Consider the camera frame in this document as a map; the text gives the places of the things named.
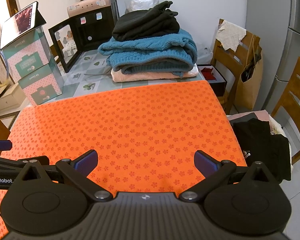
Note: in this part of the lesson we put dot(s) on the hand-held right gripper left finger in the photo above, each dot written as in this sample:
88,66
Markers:
86,163

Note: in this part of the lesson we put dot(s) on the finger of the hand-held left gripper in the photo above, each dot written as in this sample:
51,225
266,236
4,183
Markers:
0,145
5,163

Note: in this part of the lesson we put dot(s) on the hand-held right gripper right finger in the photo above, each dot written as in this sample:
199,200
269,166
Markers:
206,165

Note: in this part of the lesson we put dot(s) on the wooden chair with clothes pile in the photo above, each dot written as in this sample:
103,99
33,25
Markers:
297,85

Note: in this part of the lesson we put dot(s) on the beige low cabinet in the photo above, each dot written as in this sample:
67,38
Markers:
7,100

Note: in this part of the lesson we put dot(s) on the black printed garment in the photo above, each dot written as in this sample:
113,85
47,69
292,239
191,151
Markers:
260,142

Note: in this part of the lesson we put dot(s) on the orange flower-patterned mat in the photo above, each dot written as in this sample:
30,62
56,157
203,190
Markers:
140,125

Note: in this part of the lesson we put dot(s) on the pink flat garment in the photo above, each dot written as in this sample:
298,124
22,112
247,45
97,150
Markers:
260,115

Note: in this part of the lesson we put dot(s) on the black open box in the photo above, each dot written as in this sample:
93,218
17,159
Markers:
218,87

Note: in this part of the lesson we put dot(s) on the cream fluffy garment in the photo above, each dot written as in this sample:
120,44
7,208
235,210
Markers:
277,127

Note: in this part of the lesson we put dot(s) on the pastel hula hoop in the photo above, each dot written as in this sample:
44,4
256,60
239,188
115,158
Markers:
6,65

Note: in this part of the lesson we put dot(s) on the brown cardboard box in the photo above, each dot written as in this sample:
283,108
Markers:
247,92

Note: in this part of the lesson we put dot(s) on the leaf-patterned checked tablecloth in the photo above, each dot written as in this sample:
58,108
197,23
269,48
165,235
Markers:
90,80

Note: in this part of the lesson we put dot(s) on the red cloth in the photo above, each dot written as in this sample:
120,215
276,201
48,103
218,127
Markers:
208,73

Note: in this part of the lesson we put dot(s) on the pink folded sweater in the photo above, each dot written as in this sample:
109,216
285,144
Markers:
140,77

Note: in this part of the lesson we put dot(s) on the wooden chair with cloth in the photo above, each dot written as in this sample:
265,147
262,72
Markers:
222,60

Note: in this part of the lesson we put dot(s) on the black tablet case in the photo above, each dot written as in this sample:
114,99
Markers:
12,37

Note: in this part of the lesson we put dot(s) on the small clear plastic bag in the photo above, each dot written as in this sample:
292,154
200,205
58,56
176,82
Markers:
205,55

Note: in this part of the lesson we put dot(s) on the tablet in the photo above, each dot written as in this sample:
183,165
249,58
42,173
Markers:
23,18

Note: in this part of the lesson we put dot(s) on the blue knitted sweater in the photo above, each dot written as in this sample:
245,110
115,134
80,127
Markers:
145,47

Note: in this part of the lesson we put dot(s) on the white crumpled cloth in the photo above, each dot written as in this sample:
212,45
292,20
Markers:
231,36

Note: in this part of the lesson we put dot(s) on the brown wooden door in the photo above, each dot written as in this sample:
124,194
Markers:
11,7

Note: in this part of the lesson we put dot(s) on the black folded sweater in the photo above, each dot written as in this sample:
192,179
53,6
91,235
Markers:
130,30

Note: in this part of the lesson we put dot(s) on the silver refrigerator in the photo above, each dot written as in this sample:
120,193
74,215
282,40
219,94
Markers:
297,55

